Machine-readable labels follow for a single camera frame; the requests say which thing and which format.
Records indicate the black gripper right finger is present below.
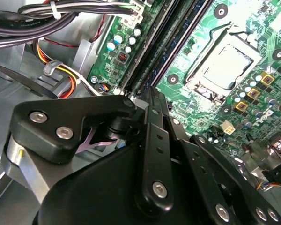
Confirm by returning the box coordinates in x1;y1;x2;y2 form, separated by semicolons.
155;88;281;225

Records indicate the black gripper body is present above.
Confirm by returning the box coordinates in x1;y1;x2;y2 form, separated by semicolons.
37;116;209;225

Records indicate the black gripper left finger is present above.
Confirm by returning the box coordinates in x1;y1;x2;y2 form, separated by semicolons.
0;88;175;211

